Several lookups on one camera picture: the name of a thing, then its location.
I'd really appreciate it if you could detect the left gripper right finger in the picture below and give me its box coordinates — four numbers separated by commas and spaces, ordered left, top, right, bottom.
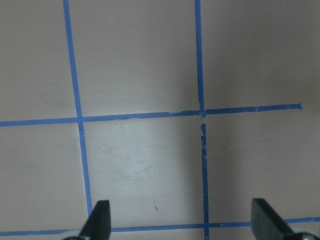
251, 198, 300, 240

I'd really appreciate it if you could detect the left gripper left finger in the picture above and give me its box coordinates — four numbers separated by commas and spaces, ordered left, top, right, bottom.
78, 200, 111, 240

